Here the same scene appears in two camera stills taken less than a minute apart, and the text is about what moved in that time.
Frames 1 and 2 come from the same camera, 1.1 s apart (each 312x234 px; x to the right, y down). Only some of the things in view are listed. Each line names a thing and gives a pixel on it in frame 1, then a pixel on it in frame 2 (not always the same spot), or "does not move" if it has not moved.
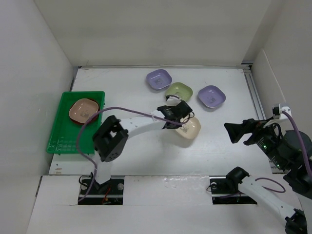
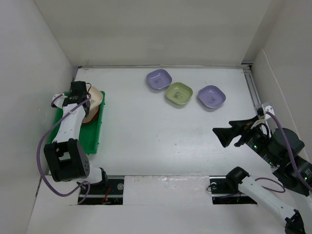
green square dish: [182, 90] does not move
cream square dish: [190, 129] → [96, 96]
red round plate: [97, 103] → [94, 119]
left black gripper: [176, 126] → [87, 111]
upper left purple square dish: [159, 79] does not move
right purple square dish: [212, 96] does not move
